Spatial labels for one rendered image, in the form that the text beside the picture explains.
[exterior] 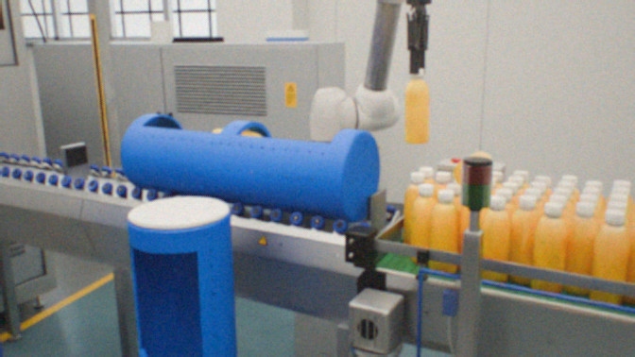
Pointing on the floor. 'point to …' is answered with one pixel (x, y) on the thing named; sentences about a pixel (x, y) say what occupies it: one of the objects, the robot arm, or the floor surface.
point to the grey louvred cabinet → (184, 87)
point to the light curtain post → (105, 90)
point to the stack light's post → (471, 293)
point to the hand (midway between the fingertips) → (417, 62)
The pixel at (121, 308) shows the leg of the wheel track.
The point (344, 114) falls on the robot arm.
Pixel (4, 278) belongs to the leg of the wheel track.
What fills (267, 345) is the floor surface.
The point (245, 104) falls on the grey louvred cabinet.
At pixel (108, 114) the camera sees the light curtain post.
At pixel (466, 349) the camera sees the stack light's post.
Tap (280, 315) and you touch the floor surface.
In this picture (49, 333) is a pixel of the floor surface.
